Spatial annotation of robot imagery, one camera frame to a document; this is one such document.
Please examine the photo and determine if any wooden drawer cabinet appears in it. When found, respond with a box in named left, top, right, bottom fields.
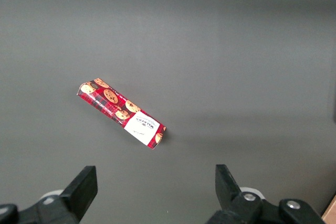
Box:
left=322, top=194, right=336, bottom=224

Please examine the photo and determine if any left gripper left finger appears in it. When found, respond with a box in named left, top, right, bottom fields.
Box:
left=0, top=165, right=98, bottom=224

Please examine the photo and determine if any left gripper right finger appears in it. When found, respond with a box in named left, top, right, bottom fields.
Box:
left=207, top=164, right=326, bottom=224

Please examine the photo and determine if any red cookie box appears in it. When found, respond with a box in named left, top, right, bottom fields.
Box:
left=76, top=78, right=167, bottom=151

